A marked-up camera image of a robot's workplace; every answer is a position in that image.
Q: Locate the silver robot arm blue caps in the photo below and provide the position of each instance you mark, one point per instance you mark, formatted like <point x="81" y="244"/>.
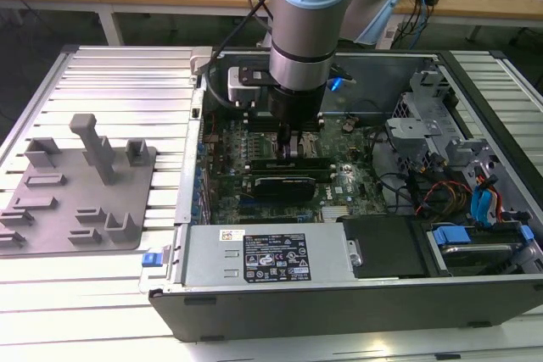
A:
<point x="305" y="18"/>

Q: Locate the black RAM slot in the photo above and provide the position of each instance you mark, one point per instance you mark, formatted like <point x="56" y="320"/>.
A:
<point x="259" y="126"/>
<point x="292" y="174"/>
<point x="259" y="116"/>

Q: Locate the blue case latch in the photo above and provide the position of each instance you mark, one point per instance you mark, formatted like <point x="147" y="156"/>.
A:
<point x="152" y="260"/>

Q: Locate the grey power supply with label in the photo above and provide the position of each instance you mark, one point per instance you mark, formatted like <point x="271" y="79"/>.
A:
<point x="203" y="252"/>

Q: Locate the green motherboard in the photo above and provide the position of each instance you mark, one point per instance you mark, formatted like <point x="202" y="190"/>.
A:
<point x="360" y="184"/>

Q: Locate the silver finned heat sink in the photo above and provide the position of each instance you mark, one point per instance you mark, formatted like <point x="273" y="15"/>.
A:
<point x="337" y="213"/>

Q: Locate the grey metal drive cage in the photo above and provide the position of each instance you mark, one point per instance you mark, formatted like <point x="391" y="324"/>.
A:
<point x="415" y="129"/>

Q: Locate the black drive bay cover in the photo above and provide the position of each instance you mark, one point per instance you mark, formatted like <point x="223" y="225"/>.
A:
<point x="382" y="247"/>

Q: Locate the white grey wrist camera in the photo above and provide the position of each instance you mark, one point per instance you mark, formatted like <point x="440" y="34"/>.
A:
<point x="244" y="86"/>

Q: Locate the black graphics card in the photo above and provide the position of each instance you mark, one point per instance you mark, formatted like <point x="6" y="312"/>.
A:
<point x="284" y="188"/>

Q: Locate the black open PC case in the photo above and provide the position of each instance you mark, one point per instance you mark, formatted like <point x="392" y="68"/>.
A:
<point x="297" y="315"/>

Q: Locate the grey plastic parts rack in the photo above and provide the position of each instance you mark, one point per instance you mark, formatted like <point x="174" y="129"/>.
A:
<point x="76" y="167"/>

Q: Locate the round coin battery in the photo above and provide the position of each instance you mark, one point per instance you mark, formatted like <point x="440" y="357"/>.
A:
<point x="348" y="126"/>

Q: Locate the blue disk carrier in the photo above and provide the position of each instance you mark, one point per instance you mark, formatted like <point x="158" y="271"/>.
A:
<point x="449" y="235"/>

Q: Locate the silver CPU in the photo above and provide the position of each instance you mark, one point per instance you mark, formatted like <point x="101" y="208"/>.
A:
<point x="306" y="143"/>

